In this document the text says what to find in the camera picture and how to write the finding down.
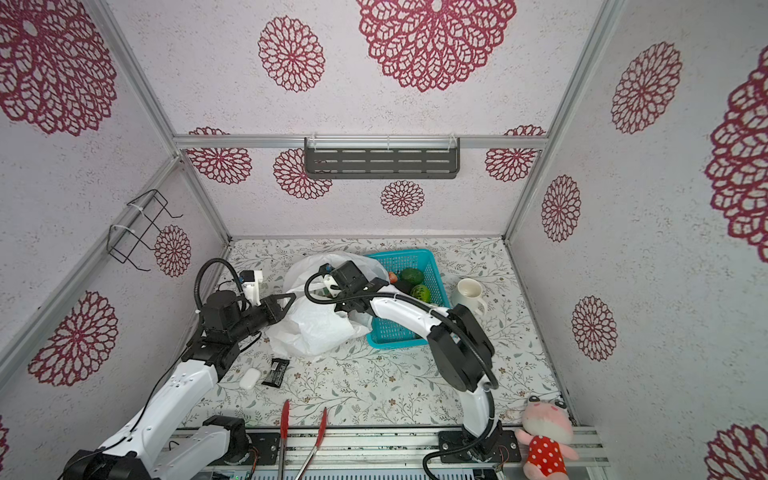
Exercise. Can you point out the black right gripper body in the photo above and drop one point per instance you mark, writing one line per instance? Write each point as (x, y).
(345, 302)

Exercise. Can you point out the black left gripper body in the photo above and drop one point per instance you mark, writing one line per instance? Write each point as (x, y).
(253, 320)

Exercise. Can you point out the white plastic bag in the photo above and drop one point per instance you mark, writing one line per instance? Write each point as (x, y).
(310, 330)

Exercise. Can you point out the green custard apple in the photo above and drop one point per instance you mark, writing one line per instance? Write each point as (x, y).
(422, 293)

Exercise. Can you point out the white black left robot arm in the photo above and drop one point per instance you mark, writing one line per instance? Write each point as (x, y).
(139, 450)

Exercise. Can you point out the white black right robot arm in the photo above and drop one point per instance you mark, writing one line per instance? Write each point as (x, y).
(461, 350)

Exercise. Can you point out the dark purple fruit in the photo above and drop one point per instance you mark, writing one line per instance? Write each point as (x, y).
(404, 286)

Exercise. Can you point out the black snack packet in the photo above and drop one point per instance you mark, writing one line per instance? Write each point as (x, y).
(276, 373)

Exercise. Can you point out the dark green avocado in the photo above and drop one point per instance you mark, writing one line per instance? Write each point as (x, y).
(413, 276)

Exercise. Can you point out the white earbuds case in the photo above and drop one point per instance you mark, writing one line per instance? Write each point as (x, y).
(250, 379)

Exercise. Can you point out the white ceramic mug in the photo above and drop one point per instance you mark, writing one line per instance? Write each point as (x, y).
(470, 293)

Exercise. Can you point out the pink plush toy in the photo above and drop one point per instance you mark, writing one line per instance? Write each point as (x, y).
(547, 432)

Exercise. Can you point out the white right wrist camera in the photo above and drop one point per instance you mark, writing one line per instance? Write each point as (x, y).
(329, 282)

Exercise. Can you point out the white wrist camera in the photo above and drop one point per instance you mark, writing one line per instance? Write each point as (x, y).
(251, 280)
(329, 282)

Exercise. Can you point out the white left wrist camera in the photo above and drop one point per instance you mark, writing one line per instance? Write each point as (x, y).
(251, 280)

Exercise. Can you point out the black wire wall rack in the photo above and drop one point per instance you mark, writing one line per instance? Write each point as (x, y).
(126, 236)

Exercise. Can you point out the dark grey wall shelf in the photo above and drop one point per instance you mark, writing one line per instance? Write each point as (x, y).
(387, 159)

